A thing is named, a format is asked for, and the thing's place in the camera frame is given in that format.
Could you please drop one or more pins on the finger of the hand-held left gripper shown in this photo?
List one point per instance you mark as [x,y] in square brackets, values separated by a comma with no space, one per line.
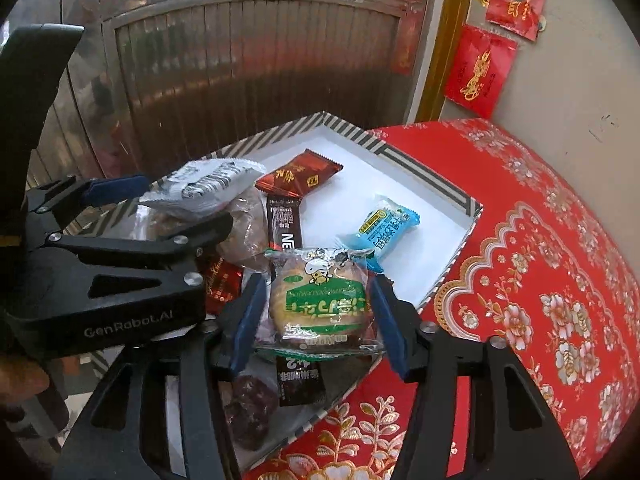
[117,189]
[165,245]

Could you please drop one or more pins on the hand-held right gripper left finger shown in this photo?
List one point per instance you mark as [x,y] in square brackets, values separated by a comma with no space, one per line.
[247,320]

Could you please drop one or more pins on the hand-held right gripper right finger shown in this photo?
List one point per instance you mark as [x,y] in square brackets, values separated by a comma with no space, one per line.
[387,320]

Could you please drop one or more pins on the red gold wafer packet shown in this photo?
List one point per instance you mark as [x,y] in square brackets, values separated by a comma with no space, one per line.
[220,280]

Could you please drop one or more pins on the green label cake packet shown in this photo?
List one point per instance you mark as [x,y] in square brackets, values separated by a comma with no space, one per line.
[320,305]

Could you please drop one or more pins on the white green striped packet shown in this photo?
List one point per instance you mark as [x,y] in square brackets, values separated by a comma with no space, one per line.
[210,185]

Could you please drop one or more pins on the large clear bag brown snacks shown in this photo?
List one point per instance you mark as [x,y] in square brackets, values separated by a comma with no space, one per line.
[245,235]

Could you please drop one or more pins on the clear bag dark dates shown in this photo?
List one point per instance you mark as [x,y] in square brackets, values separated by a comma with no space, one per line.
[250,405]

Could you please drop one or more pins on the light blue sachima packet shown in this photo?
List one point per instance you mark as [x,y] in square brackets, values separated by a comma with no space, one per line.
[385,230]

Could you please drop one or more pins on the brown coffee stick packet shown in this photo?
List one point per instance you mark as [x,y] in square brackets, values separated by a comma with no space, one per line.
[286,225]

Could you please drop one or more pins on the striped gift box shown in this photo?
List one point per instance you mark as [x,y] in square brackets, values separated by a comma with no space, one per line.
[350,180]

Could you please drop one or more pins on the orange brown shiny packet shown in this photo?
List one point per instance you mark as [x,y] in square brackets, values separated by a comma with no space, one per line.
[300,175]

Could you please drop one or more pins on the person's left hand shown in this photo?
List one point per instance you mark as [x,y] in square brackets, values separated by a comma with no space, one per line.
[20,377]

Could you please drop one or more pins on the red floral tablecloth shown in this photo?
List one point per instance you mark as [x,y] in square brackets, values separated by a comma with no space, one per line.
[525,240]

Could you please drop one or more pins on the metal door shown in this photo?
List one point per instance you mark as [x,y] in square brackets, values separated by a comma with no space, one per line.
[250,70]

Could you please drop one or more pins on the red door couplet strip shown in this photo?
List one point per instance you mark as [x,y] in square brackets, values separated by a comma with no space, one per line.
[407,35]

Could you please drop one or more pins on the large red wall hanging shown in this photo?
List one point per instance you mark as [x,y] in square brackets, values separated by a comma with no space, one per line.
[480,70]

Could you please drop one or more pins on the yellow door frame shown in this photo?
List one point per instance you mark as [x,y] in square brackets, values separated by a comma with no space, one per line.
[445,50]

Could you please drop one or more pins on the creased red wall hanging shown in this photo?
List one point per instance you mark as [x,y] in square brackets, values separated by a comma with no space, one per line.
[515,0]

